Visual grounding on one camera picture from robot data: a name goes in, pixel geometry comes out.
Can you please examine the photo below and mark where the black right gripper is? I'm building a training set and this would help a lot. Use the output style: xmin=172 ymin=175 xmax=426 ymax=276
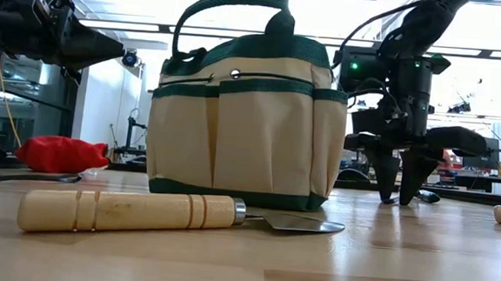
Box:
xmin=340 ymin=118 xmax=490 ymax=211

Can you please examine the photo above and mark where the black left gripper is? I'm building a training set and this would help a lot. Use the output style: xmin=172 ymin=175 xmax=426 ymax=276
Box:
xmin=1 ymin=3 xmax=129 ymax=85

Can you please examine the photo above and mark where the beige green gardening bag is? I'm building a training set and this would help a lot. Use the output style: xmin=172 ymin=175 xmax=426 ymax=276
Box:
xmin=142 ymin=0 xmax=355 ymax=215

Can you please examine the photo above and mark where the wooden handle metal trowel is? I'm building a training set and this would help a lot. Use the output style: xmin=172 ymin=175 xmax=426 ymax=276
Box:
xmin=16 ymin=182 xmax=348 ymax=252

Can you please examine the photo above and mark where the small black webcam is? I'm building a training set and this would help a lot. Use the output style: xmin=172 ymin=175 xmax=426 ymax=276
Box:
xmin=121 ymin=48 xmax=140 ymax=68

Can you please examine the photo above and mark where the black background desk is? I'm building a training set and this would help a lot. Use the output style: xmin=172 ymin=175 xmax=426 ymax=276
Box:
xmin=421 ymin=171 xmax=501 ymax=194

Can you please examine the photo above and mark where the black monitor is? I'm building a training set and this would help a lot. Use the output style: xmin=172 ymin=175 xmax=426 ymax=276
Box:
xmin=462 ymin=135 xmax=501 ymax=171

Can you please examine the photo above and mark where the red fabric glove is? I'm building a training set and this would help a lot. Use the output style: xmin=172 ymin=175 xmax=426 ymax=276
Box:
xmin=12 ymin=133 xmax=113 ymax=177

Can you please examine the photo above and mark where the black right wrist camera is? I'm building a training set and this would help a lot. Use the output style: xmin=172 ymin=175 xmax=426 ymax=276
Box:
xmin=350 ymin=107 xmax=389 ymax=137

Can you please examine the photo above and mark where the black glass partition frame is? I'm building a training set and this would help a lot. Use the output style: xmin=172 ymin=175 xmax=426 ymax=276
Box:
xmin=0 ymin=50 xmax=84 ymax=165

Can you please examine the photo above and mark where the black table frame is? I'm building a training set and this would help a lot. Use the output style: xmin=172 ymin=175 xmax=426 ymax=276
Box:
xmin=107 ymin=161 xmax=501 ymax=207

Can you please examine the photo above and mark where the yellow hanging cable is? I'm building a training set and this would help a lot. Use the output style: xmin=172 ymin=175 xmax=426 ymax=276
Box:
xmin=0 ymin=50 xmax=29 ymax=148

